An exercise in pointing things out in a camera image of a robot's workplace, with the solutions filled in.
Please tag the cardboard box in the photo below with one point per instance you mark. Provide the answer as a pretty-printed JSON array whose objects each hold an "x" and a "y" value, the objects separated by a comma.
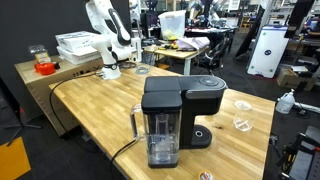
[{"x": 287, "y": 79}]

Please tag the clear plastic storage bin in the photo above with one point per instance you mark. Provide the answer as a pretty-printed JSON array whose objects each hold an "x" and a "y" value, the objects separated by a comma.
[{"x": 172, "y": 24}]

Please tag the wooden cabinet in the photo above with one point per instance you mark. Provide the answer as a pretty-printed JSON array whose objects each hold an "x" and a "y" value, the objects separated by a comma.
[{"x": 38, "y": 85}]

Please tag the white floor appliance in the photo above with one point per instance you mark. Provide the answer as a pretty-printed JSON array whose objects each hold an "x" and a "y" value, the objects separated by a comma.
[{"x": 268, "y": 51}]

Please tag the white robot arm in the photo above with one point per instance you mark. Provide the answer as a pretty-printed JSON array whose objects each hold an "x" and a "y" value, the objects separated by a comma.
[{"x": 113, "y": 41}]

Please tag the black Keurig coffee maker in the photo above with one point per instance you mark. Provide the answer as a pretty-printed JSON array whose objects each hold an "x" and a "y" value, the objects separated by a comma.
[{"x": 169, "y": 106}]

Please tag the clear glass cup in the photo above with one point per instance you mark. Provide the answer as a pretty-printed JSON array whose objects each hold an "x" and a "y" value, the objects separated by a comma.
[{"x": 245, "y": 116}]

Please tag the clear plastic jar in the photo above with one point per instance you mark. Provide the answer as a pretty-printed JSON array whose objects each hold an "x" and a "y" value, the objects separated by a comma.
[{"x": 40, "y": 53}]

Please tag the grey tape roll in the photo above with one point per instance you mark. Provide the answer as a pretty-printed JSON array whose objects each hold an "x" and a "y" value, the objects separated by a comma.
[{"x": 142, "y": 70}]

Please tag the black office chair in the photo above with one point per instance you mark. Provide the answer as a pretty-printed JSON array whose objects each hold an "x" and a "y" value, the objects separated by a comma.
[{"x": 213, "y": 59}]

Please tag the white jug bottle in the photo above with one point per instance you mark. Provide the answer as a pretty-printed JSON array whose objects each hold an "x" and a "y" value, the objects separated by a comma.
[{"x": 285, "y": 102}]

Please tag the stacked white boxes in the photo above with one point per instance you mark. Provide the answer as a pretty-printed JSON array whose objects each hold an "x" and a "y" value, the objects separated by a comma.
[{"x": 76, "y": 47}]

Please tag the white coffee pod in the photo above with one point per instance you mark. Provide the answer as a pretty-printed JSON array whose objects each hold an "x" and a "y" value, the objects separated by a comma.
[{"x": 205, "y": 175}]

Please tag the red bowl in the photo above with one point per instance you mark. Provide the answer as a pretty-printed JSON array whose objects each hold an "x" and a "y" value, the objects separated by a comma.
[{"x": 45, "y": 68}]

